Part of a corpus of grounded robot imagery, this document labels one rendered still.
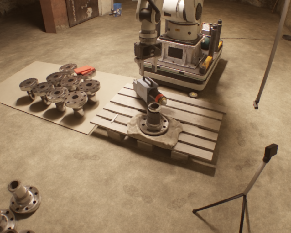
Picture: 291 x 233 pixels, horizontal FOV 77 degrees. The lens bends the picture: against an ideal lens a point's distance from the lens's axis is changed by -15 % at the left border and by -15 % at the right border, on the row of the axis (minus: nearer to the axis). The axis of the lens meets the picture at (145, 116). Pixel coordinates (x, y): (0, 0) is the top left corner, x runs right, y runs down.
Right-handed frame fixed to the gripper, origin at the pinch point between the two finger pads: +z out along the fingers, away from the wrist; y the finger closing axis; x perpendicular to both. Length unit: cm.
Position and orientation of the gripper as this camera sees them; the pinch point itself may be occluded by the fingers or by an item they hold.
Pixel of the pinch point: (148, 69)
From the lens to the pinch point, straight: 209.6
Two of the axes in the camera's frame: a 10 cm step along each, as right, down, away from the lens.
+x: 5.2, 5.4, -6.6
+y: -8.5, 3.3, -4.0
